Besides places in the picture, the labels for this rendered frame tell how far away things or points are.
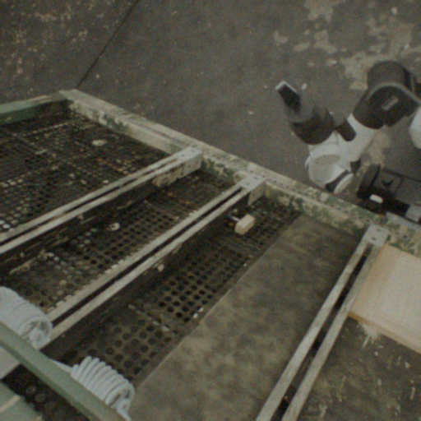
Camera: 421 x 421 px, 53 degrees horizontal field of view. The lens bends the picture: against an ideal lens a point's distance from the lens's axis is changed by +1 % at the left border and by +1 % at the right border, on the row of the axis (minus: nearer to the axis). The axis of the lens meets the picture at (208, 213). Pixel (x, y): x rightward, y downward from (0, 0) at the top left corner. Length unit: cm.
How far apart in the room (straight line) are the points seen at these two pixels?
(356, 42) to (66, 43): 217
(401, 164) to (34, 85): 273
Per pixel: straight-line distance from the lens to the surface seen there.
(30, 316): 76
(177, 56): 314
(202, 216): 129
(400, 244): 152
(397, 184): 229
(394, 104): 118
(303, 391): 90
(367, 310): 122
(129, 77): 323
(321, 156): 104
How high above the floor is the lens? 240
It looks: 67 degrees down
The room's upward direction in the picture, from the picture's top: 55 degrees counter-clockwise
